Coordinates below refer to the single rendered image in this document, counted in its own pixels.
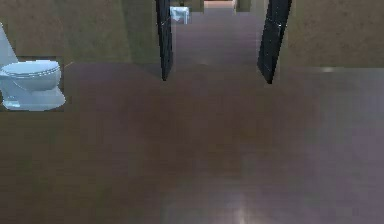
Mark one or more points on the white square cabinet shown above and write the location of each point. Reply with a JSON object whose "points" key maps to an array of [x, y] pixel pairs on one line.
{"points": [[180, 14]]}

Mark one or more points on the white toilet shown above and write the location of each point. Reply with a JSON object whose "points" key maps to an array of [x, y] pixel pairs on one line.
{"points": [[30, 81]]}

